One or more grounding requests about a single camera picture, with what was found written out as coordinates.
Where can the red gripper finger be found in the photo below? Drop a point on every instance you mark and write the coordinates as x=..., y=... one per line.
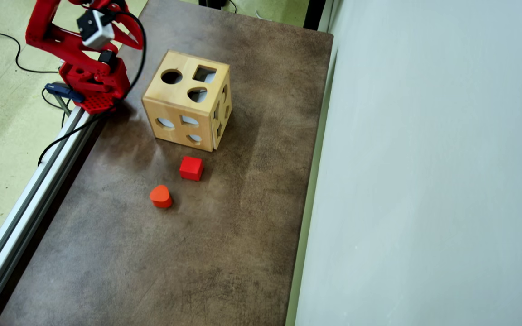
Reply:
x=129, y=40

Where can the red robot arm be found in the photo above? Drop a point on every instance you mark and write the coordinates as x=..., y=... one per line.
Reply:
x=68, y=50

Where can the red robot base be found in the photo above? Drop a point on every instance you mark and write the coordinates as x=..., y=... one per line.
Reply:
x=100, y=97

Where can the wooden shape sorter box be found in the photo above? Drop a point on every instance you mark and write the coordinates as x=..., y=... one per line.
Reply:
x=184, y=115

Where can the blue table clamp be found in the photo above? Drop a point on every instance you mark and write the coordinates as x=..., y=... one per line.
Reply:
x=64, y=90

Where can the red cube block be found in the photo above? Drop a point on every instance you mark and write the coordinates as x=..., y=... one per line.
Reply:
x=191, y=168

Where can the orange rounded wedge block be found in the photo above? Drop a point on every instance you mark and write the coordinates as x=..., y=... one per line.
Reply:
x=160, y=196

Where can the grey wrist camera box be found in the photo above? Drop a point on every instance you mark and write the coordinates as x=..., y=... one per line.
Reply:
x=97, y=28

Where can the dark vertical post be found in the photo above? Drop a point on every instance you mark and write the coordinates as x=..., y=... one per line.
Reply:
x=314, y=13

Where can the aluminium profile rail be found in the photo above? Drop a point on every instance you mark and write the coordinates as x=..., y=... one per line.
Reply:
x=25, y=208

